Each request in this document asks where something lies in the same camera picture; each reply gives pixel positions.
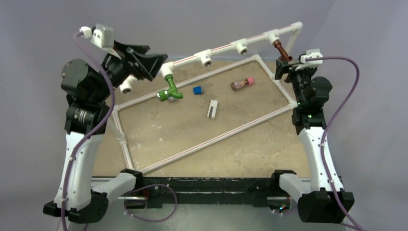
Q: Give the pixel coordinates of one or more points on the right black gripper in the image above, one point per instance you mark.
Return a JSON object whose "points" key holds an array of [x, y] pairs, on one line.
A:
{"points": [[285, 68]]}

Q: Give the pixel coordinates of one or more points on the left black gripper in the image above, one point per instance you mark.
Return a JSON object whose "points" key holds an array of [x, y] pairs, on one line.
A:
{"points": [[150, 64]]}

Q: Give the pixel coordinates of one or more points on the brown faucet with blue cap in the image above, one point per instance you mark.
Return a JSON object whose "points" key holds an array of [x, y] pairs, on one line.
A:
{"points": [[284, 56]]}

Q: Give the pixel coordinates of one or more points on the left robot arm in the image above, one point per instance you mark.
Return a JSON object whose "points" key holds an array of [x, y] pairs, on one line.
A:
{"points": [[86, 120]]}

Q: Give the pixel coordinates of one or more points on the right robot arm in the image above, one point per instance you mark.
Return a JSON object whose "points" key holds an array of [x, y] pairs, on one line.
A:
{"points": [[324, 199]]}

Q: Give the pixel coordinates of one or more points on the green plastic faucet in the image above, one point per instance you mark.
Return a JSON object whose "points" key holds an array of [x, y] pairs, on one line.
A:
{"points": [[170, 92]]}

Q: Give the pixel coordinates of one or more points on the pink capped clip jar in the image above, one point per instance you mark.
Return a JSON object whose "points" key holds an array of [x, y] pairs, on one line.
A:
{"points": [[239, 84]]}

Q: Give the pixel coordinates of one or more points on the blue paperclip box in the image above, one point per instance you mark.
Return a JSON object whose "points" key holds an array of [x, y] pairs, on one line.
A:
{"points": [[198, 90]]}

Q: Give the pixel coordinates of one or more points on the white staple box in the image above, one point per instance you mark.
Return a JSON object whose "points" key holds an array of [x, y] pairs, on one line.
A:
{"points": [[212, 109]]}

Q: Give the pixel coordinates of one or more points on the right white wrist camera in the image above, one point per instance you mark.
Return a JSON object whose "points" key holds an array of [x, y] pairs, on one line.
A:
{"points": [[306, 60]]}

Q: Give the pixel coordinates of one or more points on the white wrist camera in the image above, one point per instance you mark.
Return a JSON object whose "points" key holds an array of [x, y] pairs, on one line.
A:
{"points": [[306, 60], [100, 35]]}

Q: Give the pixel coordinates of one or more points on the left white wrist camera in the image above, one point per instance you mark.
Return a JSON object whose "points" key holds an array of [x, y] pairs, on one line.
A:
{"points": [[100, 35]]}

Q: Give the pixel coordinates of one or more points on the white PVC pipe frame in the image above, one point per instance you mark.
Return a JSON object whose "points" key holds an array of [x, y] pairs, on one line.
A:
{"points": [[287, 36]]}

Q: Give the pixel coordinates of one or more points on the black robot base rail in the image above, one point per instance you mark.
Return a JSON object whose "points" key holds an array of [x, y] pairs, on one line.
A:
{"points": [[257, 192]]}

